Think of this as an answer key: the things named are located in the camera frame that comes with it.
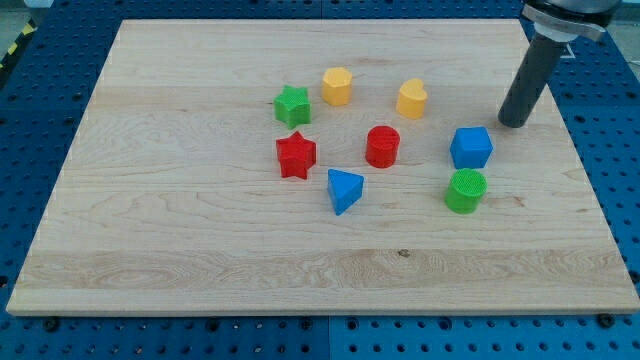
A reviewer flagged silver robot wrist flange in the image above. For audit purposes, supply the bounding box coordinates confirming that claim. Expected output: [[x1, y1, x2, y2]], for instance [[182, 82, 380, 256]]
[[521, 0, 622, 41]]

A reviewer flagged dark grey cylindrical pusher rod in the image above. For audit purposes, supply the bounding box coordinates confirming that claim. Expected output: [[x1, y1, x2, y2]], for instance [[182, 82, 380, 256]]
[[498, 33, 566, 128]]

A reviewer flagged blue cube block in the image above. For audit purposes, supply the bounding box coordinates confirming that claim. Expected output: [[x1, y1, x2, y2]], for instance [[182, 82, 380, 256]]
[[450, 127, 493, 169]]

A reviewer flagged yellow heart block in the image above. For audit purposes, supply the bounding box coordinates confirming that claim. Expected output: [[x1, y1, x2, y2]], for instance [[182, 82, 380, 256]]
[[396, 78, 428, 119]]

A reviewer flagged green cylinder block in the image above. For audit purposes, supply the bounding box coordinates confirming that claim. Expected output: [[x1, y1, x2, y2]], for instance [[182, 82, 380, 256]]
[[445, 168, 488, 214]]

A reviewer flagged red cylinder block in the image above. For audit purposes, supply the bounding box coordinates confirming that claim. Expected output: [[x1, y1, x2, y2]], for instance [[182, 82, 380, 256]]
[[365, 125, 400, 168]]

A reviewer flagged yellow hexagon block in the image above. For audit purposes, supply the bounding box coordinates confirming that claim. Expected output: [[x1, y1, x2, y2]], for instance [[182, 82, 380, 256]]
[[321, 67, 353, 106]]

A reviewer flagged blue triangle block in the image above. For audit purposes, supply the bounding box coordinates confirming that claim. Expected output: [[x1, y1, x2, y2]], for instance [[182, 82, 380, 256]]
[[327, 169, 365, 216]]

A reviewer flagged wooden board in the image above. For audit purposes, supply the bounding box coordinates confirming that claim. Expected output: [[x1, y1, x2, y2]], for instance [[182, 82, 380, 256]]
[[7, 19, 639, 317]]

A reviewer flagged green star block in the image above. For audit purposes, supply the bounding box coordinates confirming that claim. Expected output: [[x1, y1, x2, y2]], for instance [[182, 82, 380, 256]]
[[273, 85, 311, 129]]

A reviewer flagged red star block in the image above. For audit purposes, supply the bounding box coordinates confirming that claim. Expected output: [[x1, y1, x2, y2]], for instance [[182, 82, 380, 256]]
[[276, 131, 316, 180]]

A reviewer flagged black bolt right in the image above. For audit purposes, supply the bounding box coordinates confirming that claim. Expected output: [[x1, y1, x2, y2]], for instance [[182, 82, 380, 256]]
[[596, 313, 616, 329]]

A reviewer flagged black bolt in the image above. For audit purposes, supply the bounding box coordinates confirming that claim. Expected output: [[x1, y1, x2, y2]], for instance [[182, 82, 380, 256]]
[[596, 313, 616, 329], [42, 317, 60, 333]]

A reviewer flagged black bolt left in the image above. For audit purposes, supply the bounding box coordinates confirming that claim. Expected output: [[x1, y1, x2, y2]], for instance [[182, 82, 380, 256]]
[[42, 317, 60, 333]]

